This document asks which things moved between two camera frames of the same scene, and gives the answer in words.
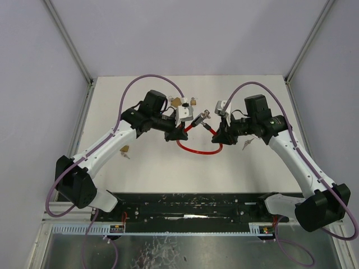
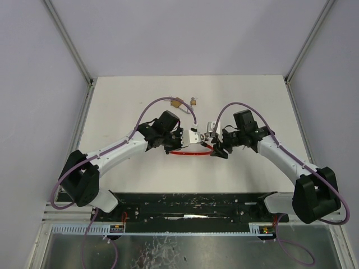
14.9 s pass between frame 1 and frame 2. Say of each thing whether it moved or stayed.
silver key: moved
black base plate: stayed
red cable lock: moved
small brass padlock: stayed
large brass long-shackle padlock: stayed
